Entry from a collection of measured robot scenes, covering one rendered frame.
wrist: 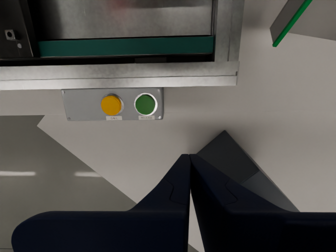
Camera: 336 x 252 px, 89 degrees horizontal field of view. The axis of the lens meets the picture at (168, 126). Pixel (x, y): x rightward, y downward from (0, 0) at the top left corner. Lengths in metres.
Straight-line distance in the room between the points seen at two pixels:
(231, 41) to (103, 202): 1.76
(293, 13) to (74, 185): 1.85
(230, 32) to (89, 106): 0.31
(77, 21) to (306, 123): 0.61
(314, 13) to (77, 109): 0.44
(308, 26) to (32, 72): 0.50
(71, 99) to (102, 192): 1.48
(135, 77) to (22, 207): 2.12
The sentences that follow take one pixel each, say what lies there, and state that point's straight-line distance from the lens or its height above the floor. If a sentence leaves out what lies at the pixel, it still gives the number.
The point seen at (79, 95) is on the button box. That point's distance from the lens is 0.40.
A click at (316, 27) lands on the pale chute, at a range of 0.39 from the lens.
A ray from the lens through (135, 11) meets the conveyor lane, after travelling 0.41.
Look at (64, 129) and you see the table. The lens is 0.57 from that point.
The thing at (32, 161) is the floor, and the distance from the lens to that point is 1.96.
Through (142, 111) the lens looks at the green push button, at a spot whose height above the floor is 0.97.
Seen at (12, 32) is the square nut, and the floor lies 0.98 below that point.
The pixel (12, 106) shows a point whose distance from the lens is 0.63.
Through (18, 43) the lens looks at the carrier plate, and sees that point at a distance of 0.44.
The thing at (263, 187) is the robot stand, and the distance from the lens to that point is 0.35.
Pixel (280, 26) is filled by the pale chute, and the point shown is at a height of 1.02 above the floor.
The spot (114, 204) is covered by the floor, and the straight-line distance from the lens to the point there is 1.89.
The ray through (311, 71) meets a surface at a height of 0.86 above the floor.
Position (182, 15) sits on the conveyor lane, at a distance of 0.41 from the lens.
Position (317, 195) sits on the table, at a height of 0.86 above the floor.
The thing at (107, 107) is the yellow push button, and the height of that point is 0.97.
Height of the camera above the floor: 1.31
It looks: 72 degrees down
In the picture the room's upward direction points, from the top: 176 degrees counter-clockwise
